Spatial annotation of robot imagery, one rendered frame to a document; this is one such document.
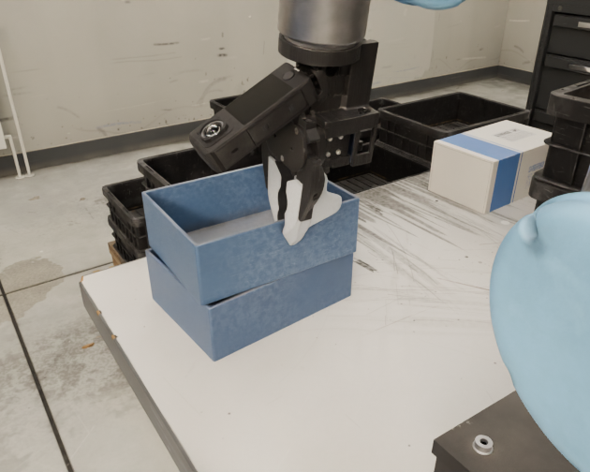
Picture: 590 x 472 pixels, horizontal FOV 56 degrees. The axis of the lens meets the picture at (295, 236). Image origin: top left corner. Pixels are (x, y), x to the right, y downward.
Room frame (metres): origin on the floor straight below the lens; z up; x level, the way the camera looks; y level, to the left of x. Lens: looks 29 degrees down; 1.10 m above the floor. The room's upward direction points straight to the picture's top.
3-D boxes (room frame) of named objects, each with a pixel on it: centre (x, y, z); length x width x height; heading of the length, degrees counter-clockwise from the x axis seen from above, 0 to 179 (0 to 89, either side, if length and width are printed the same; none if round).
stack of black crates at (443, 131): (1.76, -0.51, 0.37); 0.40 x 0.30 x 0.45; 124
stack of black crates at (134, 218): (1.64, 0.38, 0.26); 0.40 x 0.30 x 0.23; 124
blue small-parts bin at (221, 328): (0.57, 0.05, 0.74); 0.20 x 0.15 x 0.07; 128
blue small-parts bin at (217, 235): (0.57, 0.05, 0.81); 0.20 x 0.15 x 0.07; 123
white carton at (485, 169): (0.91, -0.35, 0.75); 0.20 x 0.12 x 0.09; 126
